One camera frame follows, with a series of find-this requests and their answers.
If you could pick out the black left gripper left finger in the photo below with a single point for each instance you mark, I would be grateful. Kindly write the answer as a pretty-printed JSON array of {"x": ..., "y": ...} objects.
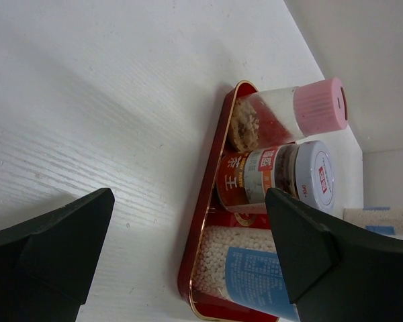
[{"x": 47, "y": 263}]

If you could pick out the jar with grey lid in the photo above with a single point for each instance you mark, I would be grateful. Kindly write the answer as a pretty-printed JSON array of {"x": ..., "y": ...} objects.
[{"x": 304, "y": 171}]

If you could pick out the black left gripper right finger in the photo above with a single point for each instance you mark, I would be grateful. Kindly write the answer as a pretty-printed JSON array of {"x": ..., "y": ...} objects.
[{"x": 334, "y": 270}]

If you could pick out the pink cap shaker bottle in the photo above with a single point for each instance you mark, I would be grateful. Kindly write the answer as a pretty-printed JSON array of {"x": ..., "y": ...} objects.
[{"x": 281, "y": 116}]

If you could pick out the red rectangular tray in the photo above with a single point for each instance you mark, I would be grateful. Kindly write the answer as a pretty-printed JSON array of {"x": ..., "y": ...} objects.
[{"x": 208, "y": 211}]

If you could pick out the tall bottle blue label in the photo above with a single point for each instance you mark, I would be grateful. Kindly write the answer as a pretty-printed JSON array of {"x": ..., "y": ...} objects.
[
  {"x": 241, "y": 265},
  {"x": 383, "y": 220}
]

